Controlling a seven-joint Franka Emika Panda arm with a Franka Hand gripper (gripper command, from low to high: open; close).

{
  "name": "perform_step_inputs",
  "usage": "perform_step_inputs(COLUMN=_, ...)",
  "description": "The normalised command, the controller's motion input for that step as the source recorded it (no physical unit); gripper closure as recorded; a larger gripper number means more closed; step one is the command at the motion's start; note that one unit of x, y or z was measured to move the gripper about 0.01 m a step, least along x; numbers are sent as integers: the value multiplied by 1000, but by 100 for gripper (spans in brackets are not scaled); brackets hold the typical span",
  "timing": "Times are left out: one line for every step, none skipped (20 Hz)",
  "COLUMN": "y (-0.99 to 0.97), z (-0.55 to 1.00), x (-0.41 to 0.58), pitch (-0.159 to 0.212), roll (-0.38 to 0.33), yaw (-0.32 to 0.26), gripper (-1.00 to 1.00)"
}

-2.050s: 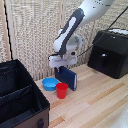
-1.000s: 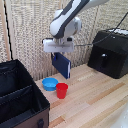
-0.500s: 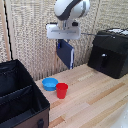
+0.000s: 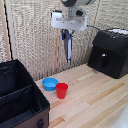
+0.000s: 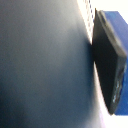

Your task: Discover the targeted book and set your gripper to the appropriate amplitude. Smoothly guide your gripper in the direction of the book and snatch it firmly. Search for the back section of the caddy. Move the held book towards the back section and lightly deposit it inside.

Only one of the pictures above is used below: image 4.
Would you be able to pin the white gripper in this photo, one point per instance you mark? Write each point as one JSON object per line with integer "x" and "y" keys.
{"x": 69, "y": 22}

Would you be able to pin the beige woven folding screen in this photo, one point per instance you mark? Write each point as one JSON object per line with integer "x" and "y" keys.
{"x": 30, "y": 40}

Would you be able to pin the black fabric divided storage box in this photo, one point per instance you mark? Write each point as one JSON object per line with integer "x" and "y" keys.
{"x": 18, "y": 96}

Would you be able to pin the red plastic cup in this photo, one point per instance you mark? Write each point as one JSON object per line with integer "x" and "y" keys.
{"x": 62, "y": 90}

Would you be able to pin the blue plastic bowl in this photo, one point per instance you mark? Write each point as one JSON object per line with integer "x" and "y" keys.
{"x": 49, "y": 83}

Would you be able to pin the white object on black box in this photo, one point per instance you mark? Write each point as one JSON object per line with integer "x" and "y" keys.
{"x": 119, "y": 31}

